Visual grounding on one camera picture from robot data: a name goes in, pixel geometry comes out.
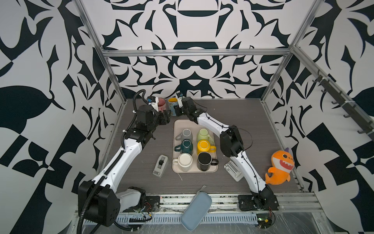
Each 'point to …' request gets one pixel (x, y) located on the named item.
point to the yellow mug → (204, 146)
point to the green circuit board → (264, 220)
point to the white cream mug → (185, 160)
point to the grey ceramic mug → (186, 134)
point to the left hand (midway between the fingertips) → (164, 108)
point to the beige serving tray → (194, 150)
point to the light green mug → (203, 134)
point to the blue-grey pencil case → (196, 210)
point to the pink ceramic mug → (161, 104)
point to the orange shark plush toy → (283, 162)
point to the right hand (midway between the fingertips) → (174, 104)
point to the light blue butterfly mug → (172, 101)
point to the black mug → (204, 160)
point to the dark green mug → (186, 146)
